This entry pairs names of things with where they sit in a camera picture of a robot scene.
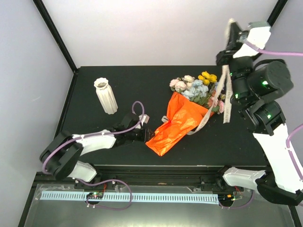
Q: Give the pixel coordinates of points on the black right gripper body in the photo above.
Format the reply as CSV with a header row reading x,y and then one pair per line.
x,y
222,58

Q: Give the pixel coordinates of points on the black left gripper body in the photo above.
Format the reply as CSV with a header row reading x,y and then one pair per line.
x,y
131,136

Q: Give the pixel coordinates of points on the orange wrapping paper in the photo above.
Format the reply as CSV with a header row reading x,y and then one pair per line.
x,y
183,116

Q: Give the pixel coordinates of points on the pastel artificial flower bunch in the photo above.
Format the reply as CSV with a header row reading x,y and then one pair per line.
x,y
200,90

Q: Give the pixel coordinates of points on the white ribbed vase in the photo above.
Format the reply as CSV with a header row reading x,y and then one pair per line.
x,y
105,95

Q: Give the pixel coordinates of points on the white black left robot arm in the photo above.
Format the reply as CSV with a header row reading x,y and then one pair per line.
x,y
61,157

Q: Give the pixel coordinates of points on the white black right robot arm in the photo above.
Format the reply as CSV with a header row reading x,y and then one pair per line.
x,y
255,87

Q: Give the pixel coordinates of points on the left small circuit board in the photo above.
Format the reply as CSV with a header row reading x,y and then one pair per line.
x,y
95,195

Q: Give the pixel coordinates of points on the small circuit board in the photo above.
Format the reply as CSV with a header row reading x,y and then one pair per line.
x,y
227,197
95,195

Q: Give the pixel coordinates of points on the right small circuit board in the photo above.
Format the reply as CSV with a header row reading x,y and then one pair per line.
x,y
227,197

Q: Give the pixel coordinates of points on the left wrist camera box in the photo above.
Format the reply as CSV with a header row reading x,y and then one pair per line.
x,y
144,118

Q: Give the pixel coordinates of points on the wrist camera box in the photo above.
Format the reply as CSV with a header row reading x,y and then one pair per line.
x,y
144,118
259,33

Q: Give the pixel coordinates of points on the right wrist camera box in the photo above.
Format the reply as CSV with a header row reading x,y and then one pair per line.
x,y
259,33

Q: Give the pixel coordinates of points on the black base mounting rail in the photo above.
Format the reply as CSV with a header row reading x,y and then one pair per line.
x,y
207,178

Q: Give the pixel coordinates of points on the black right frame post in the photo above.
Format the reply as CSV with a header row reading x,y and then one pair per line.
x,y
272,19

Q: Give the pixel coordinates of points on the black frame post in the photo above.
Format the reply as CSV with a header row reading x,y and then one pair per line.
x,y
272,19
55,33

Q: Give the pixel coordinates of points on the light blue slotted cable duct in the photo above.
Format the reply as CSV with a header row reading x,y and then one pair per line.
x,y
133,197

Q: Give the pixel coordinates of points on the black left frame post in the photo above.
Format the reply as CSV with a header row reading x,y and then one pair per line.
x,y
55,33

